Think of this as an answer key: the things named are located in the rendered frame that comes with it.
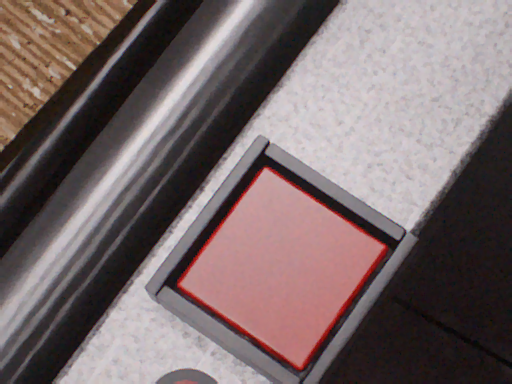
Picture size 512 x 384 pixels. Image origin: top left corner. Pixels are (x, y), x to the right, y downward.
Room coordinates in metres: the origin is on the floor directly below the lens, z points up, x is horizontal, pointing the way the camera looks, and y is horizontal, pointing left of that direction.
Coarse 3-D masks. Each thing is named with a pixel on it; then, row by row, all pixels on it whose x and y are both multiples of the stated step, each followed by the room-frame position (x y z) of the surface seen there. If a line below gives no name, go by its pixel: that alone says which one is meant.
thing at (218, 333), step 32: (256, 160) 0.17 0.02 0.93; (288, 160) 0.17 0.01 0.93; (224, 192) 0.15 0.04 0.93; (320, 192) 0.15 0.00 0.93; (192, 224) 0.14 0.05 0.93; (384, 224) 0.14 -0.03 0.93; (192, 256) 0.13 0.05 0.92; (160, 288) 0.12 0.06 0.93; (384, 288) 0.11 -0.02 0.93; (192, 320) 0.10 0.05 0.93; (352, 320) 0.10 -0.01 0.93; (256, 352) 0.09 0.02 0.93
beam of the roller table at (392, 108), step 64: (384, 0) 0.24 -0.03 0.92; (448, 0) 0.24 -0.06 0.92; (320, 64) 0.21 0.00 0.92; (384, 64) 0.21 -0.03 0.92; (448, 64) 0.21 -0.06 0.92; (256, 128) 0.19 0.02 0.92; (320, 128) 0.18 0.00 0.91; (384, 128) 0.18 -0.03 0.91; (448, 128) 0.18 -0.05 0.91; (384, 192) 0.16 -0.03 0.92; (448, 192) 0.16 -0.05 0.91; (128, 320) 0.11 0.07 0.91
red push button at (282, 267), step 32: (256, 192) 0.15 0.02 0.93; (288, 192) 0.15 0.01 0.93; (224, 224) 0.14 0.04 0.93; (256, 224) 0.14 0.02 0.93; (288, 224) 0.14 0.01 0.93; (320, 224) 0.14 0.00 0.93; (352, 224) 0.14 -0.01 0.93; (224, 256) 0.13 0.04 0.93; (256, 256) 0.13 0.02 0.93; (288, 256) 0.13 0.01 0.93; (320, 256) 0.13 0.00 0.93; (352, 256) 0.13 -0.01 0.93; (384, 256) 0.13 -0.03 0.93; (192, 288) 0.12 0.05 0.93; (224, 288) 0.12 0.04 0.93; (256, 288) 0.12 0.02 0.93; (288, 288) 0.12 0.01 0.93; (320, 288) 0.11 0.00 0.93; (352, 288) 0.11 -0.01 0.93; (224, 320) 0.10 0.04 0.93; (256, 320) 0.10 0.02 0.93; (288, 320) 0.10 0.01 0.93; (320, 320) 0.10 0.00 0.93; (288, 352) 0.09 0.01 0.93
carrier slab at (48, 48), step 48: (0, 0) 0.24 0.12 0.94; (48, 0) 0.24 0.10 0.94; (96, 0) 0.23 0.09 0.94; (144, 0) 0.24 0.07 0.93; (0, 48) 0.22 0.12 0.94; (48, 48) 0.21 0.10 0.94; (96, 48) 0.21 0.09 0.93; (0, 96) 0.19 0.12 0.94; (48, 96) 0.19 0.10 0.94; (0, 144) 0.17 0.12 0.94
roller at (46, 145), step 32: (160, 0) 0.25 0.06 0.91; (128, 32) 0.23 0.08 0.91; (160, 32) 0.24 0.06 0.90; (128, 64) 0.22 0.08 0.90; (96, 96) 0.21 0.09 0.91; (64, 128) 0.19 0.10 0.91; (32, 160) 0.18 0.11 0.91; (0, 192) 0.16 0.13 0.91; (32, 192) 0.17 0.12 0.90; (0, 224) 0.15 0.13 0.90
